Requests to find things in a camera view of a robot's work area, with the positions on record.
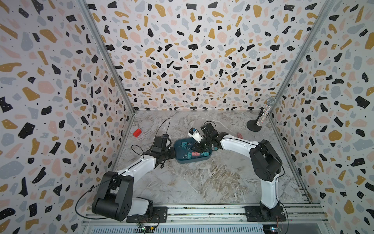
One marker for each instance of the teal plastic storage box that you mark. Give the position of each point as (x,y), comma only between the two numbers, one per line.
(181,153)

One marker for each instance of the glitter microphone on black stand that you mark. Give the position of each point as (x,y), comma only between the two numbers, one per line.
(256,125)

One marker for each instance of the red small block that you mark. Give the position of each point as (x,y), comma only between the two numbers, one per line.
(137,132)

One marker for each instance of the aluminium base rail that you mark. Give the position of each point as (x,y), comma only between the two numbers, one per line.
(217,219)

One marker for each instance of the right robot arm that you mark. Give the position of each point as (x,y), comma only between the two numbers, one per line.
(265,161)

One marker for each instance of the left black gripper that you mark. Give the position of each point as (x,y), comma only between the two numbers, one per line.
(172,152)

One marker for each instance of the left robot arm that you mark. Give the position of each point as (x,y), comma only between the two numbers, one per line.
(114,197)

